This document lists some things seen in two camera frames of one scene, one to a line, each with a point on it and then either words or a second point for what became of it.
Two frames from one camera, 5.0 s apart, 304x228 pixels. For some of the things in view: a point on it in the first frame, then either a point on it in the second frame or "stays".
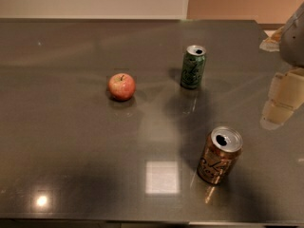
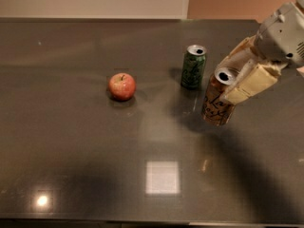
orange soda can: [221, 149] → [217, 109]
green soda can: [193, 67] stays
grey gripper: [294, 43] → [280, 37]
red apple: [122, 86] stays
